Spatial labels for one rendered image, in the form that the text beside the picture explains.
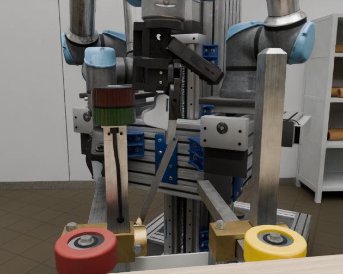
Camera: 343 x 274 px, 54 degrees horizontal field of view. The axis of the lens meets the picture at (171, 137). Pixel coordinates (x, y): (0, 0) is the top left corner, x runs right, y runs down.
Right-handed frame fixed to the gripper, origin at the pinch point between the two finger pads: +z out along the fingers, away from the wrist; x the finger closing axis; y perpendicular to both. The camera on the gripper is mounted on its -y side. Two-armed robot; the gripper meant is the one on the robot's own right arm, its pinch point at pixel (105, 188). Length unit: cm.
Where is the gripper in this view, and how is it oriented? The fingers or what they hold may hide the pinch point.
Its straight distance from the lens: 89.6
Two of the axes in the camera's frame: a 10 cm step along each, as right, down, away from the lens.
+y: -1.4, -2.0, 9.7
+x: -9.9, 0.3, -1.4
